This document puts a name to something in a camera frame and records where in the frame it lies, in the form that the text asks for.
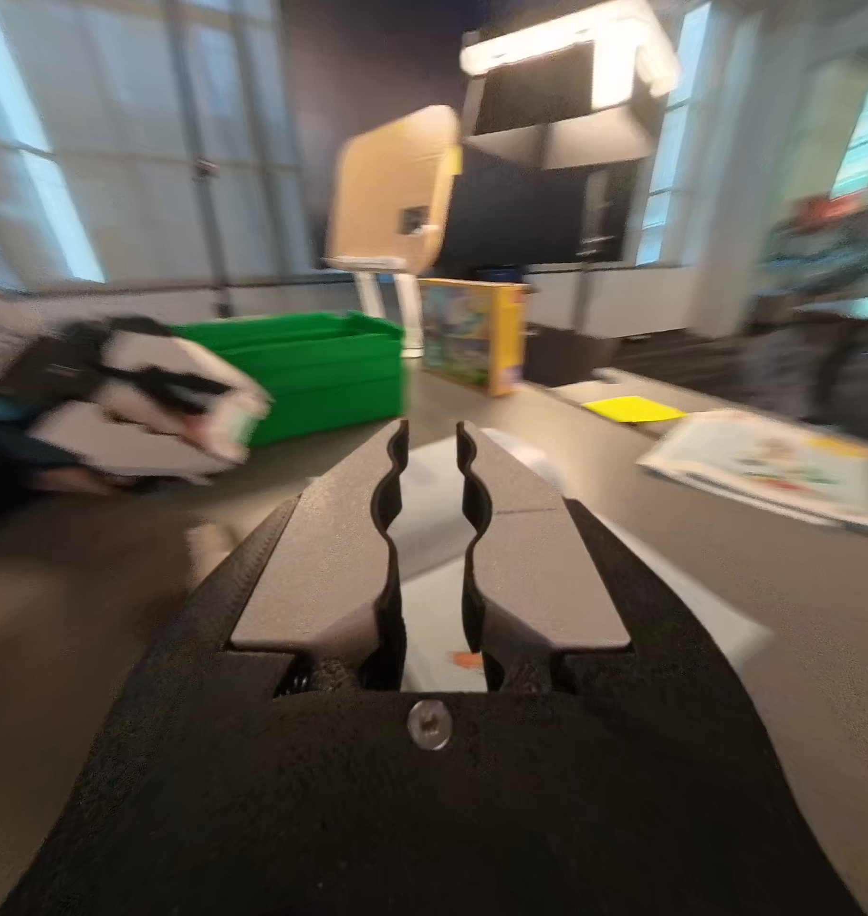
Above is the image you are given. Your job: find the tan cardboard box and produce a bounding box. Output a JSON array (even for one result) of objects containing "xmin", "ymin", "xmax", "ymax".
[{"xmin": 324, "ymin": 104, "xmax": 465, "ymax": 276}]

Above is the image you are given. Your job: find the colourful closed instruction booklet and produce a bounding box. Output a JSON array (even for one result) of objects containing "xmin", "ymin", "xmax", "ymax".
[{"xmin": 636, "ymin": 406, "xmax": 868, "ymax": 534}]

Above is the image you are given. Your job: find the dark screen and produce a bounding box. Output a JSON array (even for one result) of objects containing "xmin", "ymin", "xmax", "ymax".
[{"xmin": 437, "ymin": 146, "xmax": 646, "ymax": 269}]

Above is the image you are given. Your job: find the yellow paper sheet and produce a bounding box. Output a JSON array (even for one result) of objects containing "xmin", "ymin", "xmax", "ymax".
[{"xmin": 581, "ymin": 395, "xmax": 687, "ymax": 426}]

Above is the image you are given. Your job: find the open pale instruction booklet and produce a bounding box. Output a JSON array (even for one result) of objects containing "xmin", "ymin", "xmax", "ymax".
[{"xmin": 389, "ymin": 428, "xmax": 774, "ymax": 695}]

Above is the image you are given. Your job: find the green plastic bin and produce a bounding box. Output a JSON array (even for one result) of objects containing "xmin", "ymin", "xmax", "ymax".
[{"xmin": 170, "ymin": 310, "xmax": 408, "ymax": 450}]

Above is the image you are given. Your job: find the dark cluttered furniture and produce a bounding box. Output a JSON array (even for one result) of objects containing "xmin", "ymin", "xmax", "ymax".
[{"xmin": 734, "ymin": 189, "xmax": 868, "ymax": 437}]

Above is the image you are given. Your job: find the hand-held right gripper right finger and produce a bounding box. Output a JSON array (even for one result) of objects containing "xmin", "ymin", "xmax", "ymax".
[{"xmin": 455, "ymin": 420, "xmax": 633, "ymax": 691}]

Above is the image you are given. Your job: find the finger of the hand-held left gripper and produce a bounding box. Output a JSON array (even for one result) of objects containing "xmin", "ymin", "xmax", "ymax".
[
  {"xmin": 101, "ymin": 335, "xmax": 273, "ymax": 430},
  {"xmin": 29, "ymin": 397, "xmax": 256, "ymax": 484}
]

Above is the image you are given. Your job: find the colourful lego box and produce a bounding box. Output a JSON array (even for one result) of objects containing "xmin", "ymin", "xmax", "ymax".
[{"xmin": 417, "ymin": 278, "xmax": 531, "ymax": 399}]

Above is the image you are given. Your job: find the tripod pole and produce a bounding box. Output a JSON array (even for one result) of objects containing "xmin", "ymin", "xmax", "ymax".
[{"xmin": 190, "ymin": 154, "xmax": 238, "ymax": 319}]

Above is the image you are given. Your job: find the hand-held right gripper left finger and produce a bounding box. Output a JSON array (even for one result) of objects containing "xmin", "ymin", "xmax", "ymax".
[{"xmin": 230, "ymin": 418, "xmax": 410, "ymax": 688}]

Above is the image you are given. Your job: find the white stand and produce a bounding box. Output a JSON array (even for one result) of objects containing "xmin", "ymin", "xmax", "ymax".
[{"xmin": 324, "ymin": 252, "xmax": 426, "ymax": 359}]

